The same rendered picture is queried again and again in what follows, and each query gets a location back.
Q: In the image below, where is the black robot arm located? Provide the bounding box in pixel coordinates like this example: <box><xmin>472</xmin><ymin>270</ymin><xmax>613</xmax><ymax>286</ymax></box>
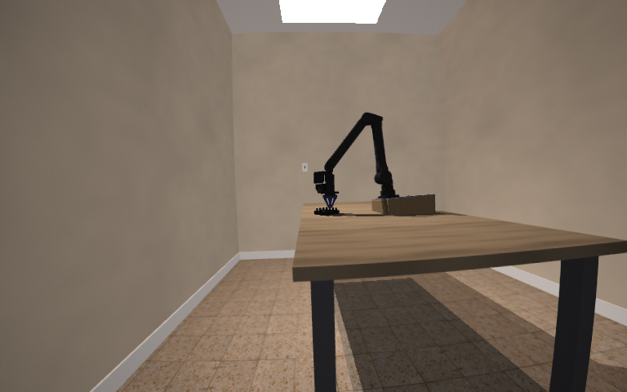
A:
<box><xmin>313</xmin><ymin>113</ymin><xmax>399</xmax><ymax>198</ymax></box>

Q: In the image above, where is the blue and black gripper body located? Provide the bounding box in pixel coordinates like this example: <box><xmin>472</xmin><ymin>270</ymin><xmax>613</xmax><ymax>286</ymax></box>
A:
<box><xmin>321</xmin><ymin>183</ymin><xmax>339</xmax><ymax>196</ymax></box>

